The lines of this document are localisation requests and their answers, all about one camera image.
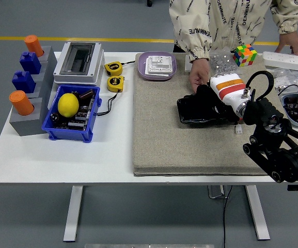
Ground person's left hand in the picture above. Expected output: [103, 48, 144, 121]
[274, 32, 298, 56]

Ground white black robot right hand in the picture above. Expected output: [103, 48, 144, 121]
[207, 73, 250, 114]

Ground person's right hand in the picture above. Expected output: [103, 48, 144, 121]
[189, 58, 211, 93]

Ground glossy black panel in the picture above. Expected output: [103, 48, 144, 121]
[177, 94, 242, 127]

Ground white power strip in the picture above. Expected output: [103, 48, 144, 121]
[262, 51, 298, 73]

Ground clear bag of metal parts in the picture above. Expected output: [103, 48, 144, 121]
[208, 48, 242, 78]

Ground clear plastic bag of parts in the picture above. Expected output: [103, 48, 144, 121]
[266, 66, 298, 91]

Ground colourful puzzle cube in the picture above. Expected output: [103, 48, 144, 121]
[232, 43, 258, 67]

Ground person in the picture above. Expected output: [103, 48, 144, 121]
[168, 0, 298, 63]

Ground purple tray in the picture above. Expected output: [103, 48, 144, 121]
[137, 51, 177, 81]

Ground grey-brown mat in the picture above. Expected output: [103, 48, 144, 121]
[132, 52, 296, 177]

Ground yellow tape measure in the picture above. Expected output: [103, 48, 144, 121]
[96, 75, 126, 116]
[104, 60, 136, 76]

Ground dark brown capacitor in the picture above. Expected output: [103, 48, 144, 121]
[79, 89, 95, 100]

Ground dark circuit boards in bin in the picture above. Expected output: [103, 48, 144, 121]
[49, 95, 97, 131]

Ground white table leg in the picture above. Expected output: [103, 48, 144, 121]
[244, 184, 271, 241]
[62, 185, 84, 243]

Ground yellow lemon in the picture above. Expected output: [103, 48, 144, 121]
[57, 93, 80, 118]

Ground grey electrical box clear window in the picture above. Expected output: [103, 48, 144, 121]
[53, 41, 105, 86]

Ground blue plastic bin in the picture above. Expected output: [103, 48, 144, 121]
[41, 84, 103, 143]

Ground orange cylinder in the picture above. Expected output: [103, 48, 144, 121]
[9, 90, 35, 116]
[24, 35, 44, 58]

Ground blue notched block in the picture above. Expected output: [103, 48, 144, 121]
[19, 51, 42, 75]
[11, 70, 37, 94]

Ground grey stepped block holder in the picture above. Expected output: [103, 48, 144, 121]
[9, 45, 59, 137]

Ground white wall socket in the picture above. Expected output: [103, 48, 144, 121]
[145, 55, 174, 77]

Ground thin black cable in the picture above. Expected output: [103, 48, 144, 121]
[277, 84, 298, 104]

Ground metal bracket under table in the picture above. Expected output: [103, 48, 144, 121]
[207, 184, 229, 199]

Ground black cable under table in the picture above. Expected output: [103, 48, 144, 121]
[222, 184, 233, 248]

